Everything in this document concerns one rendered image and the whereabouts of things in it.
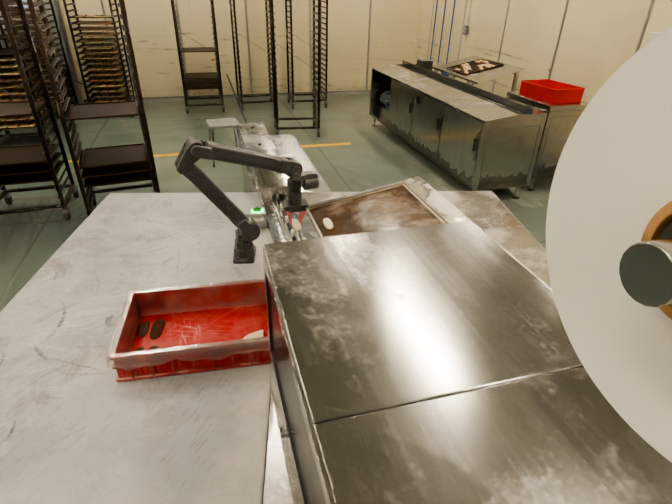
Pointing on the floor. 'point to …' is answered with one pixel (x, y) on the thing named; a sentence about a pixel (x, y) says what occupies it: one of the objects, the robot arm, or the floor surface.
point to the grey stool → (222, 126)
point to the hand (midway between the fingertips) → (295, 222)
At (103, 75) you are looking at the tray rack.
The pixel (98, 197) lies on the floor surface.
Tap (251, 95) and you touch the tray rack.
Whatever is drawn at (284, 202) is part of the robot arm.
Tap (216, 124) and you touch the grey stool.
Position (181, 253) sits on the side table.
